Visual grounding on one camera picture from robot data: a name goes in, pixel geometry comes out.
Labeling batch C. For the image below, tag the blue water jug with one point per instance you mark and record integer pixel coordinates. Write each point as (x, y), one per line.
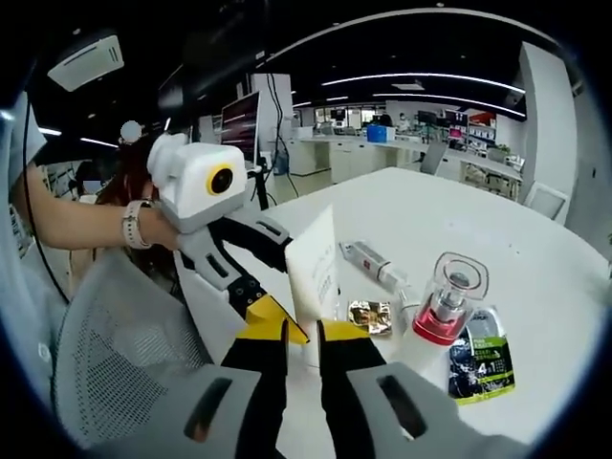
(283, 160)

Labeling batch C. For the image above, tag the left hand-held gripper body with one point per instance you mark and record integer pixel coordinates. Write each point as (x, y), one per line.
(191, 181)

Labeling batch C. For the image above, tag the pale wristwatch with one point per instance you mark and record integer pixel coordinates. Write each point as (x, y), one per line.
(136, 225)

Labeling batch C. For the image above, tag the black tripod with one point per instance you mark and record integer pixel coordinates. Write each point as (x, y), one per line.
(260, 186)

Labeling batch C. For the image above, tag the person's left hand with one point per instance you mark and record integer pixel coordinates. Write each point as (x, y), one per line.
(165, 234)

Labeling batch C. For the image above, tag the computer monitor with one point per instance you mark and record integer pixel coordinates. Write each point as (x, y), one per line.
(241, 124)

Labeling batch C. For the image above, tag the ceiling light strip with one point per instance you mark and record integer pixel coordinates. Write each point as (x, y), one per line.
(421, 79)
(444, 99)

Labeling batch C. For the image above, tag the gold skincare sachet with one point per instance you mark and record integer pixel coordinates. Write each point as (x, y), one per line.
(370, 318)

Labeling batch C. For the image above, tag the blue storage box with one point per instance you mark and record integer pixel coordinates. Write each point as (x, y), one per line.
(380, 134)

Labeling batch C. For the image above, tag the ceiling air conditioner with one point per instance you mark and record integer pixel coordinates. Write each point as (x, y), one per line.
(86, 59)

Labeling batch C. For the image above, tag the grey mesh office chair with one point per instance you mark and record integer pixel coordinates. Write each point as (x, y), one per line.
(119, 344)

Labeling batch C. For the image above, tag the green black skincare sachet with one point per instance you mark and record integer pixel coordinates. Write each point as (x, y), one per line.
(480, 363)

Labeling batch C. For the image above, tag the white skincare tube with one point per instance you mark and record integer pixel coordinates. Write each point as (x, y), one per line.
(311, 268)

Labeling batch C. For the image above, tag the large red-collared skincare pump bottle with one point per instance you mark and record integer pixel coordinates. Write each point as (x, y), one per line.
(440, 325)

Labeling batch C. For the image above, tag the white chair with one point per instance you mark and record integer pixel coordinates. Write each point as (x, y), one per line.
(545, 202)

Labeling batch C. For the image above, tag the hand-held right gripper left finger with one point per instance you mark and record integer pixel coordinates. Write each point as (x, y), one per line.
(239, 411)

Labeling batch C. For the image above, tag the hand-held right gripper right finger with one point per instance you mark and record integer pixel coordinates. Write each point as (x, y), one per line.
(363, 411)

